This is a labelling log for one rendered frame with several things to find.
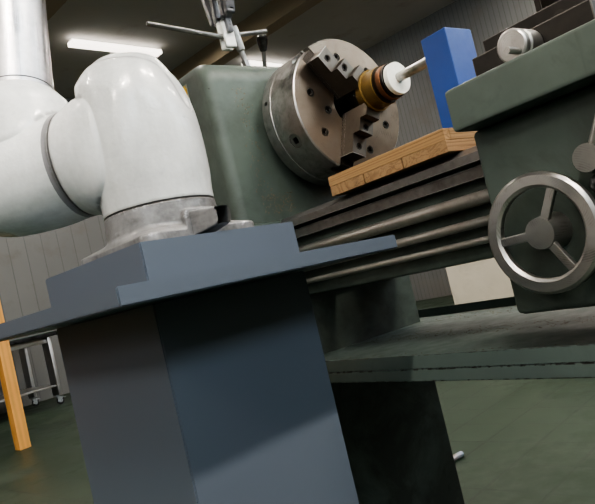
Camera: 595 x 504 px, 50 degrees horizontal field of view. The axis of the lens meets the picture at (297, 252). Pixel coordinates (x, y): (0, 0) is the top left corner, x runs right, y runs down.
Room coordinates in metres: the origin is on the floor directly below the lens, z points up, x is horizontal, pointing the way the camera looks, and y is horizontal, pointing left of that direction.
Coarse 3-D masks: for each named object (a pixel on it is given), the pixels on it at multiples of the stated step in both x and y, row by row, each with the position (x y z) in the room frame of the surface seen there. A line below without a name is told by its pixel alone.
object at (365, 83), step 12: (372, 72) 1.32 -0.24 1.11; (360, 84) 1.34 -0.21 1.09; (372, 84) 1.31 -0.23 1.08; (384, 84) 1.29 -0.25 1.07; (360, 96) 1.36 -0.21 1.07; (372, 96) 1.32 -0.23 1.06; (384, 96) 1.31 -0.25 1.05; (396, 96) 1.31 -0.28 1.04; (372, 108) 1.35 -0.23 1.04; (384, 108) 1.37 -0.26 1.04
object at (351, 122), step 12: (360, 108) 1.36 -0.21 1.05; (348, 120) 1.39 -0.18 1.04; (360, 120) 1.36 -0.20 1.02; (372, 120) 1.37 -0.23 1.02; (348, 132) 1.38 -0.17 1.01; (360, 132) 1.36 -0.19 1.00; (372, 132) 1.37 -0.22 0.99; (348, 144) 1.37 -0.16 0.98; (360, 144) 1.38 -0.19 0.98; (348, 156) 1.38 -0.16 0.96; (360, 156) 1.38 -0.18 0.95; (336, 168) 1.41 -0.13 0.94; (348, 168) 1.41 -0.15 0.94
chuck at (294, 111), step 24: (312, 48) 1.39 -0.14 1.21; (336, 48) 1.43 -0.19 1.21; (288, 72) 1.37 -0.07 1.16; (312, 72) 1.37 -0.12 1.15; (288, 96) 1.35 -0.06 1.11; (312, 96) 1.37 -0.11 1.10; (288, 120) 1.36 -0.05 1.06; (312, 120) 1.36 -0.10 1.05; (336, 120) 1.40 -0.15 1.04; (384, 120) 1.49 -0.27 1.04; (288, 144) 1.40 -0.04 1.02; (312, 144) 1.35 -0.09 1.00; (336, 144) 1.39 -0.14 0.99; (384, 144) 1.48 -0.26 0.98; (312, 168) 1.42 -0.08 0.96
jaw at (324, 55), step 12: (324, 48) 1.35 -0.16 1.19; (312, 60) 1.35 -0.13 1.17; (324, 60) 1.35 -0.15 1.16; (336, 60) 1.37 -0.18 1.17; (324, 72) 1.36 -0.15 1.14; (336, 72) 1.35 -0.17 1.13; (348, 72) 1.36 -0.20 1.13; (360, 72) 1.35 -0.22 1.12; (324, 84) 1.39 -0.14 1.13; (336, 84) 1.37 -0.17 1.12; (348, 84) 1.36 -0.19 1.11; (336, 96) 1.40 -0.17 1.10
